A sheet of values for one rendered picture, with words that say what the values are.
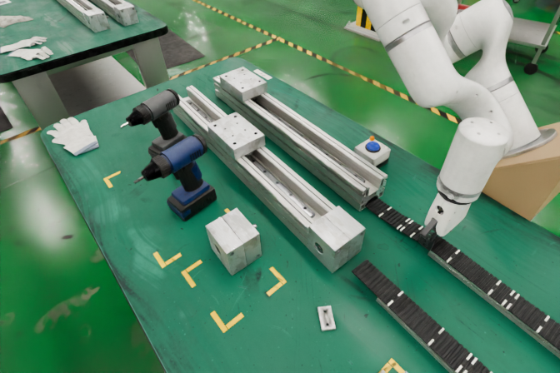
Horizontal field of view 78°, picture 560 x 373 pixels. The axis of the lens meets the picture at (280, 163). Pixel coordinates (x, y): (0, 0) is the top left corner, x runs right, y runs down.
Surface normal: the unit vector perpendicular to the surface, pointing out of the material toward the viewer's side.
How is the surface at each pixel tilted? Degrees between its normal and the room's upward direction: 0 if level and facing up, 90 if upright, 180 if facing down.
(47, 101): 90
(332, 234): 0
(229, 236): 0
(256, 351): 0
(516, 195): 90
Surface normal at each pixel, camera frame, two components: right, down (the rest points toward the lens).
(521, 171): -0.80, 0.42
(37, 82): 0.64, 0.50
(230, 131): -0.03, -0.73
